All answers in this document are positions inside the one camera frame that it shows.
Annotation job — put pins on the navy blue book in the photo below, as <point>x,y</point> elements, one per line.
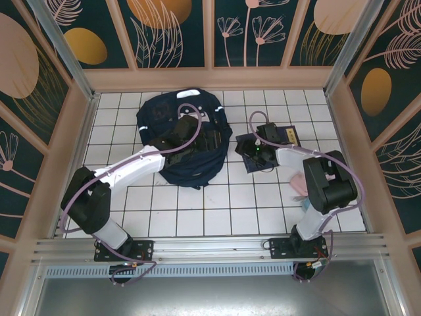
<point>289,135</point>

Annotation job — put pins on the light blue pouch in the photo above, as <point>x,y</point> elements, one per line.
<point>306,205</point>

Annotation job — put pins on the aluminium mounting rail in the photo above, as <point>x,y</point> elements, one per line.
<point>210,247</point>

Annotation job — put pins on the navy blue backpack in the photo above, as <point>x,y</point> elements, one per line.
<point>158,108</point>

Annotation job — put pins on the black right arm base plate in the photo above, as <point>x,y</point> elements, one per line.
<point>279,248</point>

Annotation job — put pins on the pink pencil case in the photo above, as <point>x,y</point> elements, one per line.
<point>298,184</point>

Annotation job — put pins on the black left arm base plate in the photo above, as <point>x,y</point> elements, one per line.
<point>141,250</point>

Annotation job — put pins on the aluminium corner post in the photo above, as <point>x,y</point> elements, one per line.
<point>347,49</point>
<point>65,49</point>

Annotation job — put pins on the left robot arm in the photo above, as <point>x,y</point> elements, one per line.
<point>131,164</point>

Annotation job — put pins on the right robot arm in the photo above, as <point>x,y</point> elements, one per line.
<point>332,184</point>

